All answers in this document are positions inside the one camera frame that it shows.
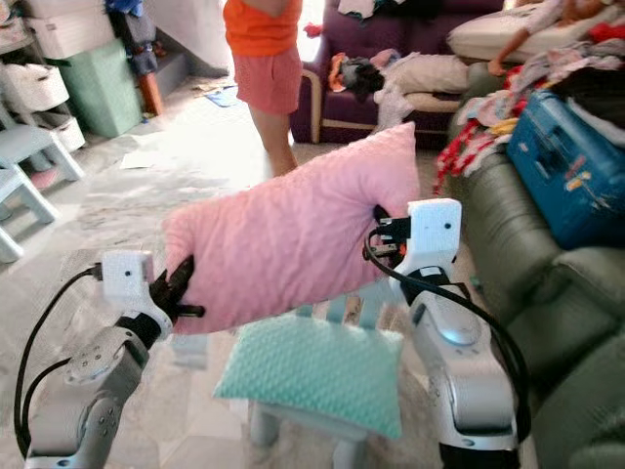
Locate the white storage box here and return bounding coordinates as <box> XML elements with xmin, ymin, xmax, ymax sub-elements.
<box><xmin>21</xmin><ymin>5</ymin><xmax>110</xmax><ymax>62</ymax></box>
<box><xmin>0</xmin><ymin>64</ymin><xmax>71</xmax><ymax>114</ymax></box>

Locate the person in orange shirt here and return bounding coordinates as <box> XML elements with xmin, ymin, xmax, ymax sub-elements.
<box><xmin>222</xmin><ymin>0</ymin><xmax>305</xmax><ymax>179</ymax></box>

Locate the brown wooden post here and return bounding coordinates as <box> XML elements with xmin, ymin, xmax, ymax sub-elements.
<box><xmin>137</xmin><ymin>73</ymin><xmax>165</xmax><ymax>118</ymax></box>

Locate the long black left arm cable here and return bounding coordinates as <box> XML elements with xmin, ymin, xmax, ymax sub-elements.
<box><xmin>15</xmin><ymin>264</ymin><xmax>106</xmax><ymax>458</ymax></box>

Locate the blue plastic case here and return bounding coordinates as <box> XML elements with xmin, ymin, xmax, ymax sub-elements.
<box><xmin>506</xmin><ymin>90</ymin><xmax>625</xmax><ymax>250</ymax></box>

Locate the grey-green leather sofa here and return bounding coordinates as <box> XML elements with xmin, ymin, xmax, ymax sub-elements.
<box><xmin>444</xmin><ymin>68</ymin><xmax>625</xmax><ymax>469</ymax></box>

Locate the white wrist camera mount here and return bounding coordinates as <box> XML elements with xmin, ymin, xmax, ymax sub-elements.
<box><xmin>391</xmin><ymin>198</ymin><xmax>463</xmax><ymax>294</ymax></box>
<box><xmin>101</xmin><ymin>250</ymin><xmax>172</xmax><ymax>338</ymax></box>

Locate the red patterned cloth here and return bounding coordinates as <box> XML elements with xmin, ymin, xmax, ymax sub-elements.
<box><xmin>435</xmin><ymin>93</ymin><xmax>514</xmax><ymax>194</ymax></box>

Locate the purple armchair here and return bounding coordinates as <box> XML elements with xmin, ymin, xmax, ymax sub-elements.
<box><xmin>290</xmin><ymin>0</ymin><xmax>509</xmax><ymax>148</ymax></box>

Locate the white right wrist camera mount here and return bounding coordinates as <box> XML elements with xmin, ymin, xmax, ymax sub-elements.
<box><xmin>391</xmin><ymin>198</ymin><xmax>463</xmax><ymax>294</ymax></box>

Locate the blue paper sheet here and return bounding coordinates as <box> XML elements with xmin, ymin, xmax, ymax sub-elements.
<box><xmin>203</xmin><ymin>85</ymin><xmax>240</xmax><ymax>108</ymax></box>

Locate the white paper sheet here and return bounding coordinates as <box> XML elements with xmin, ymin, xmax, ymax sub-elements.
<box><xmin>119</xmin><ymin>149</ymin><xmax>162</xmax><ymax>170</ymax></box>

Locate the pink dotted pillow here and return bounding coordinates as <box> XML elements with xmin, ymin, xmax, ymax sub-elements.
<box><xmin>162</xmin><ymin>122</ymin><xmax>422</xmax><ymax>336</ymax></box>

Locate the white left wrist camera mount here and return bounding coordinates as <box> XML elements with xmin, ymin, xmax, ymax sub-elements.
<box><xmin>101</xmin><ymin>250</ymin><xmax>172</xmax><ymax>338</ymax></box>

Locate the short black left arm cable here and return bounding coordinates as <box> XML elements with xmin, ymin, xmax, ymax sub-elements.
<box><xmin>21</xmin><ymin>357</ymin><xmax>79</xmax><ymax>441</ymax></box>

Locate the cream cushion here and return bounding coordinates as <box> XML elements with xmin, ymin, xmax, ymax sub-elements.
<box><xmin>446</xmin><ymin>5</ymin><xmax>625</xmax><ymax>62</ymax></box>

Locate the green bin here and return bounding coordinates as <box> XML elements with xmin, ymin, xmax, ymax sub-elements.
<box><xmin>57</xmin><ymin>39</ymin><xmax>146</xmax><ymax>140</ymax></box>

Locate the colourful clothes pile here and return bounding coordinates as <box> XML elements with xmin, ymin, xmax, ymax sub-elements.
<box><xmin>469</xmin><ymin>39</ymin><xmax>625</xmax><ymax>128</ymax></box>

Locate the light blue small chair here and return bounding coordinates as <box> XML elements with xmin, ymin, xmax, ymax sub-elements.
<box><xmin>0</xmin><ymin>164</ymin><xmax>60</xmax><ymax>263</ymax></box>
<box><xmin>0</xmin><ymin>98</ymin><xmax>87</xmax><ymax>185</ymax></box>

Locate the person lying on cushion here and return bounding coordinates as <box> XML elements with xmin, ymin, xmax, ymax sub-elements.
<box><xmin>488</xmin><ymin>0</ymin><xmax>625</xmax><ymax>77</ymax></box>

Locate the teal dotted pillow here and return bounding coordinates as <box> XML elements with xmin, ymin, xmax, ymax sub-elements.
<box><xmin>212</xmin><ymin>315</ymin><xmax>405</xmax><ymax>440</ymax></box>

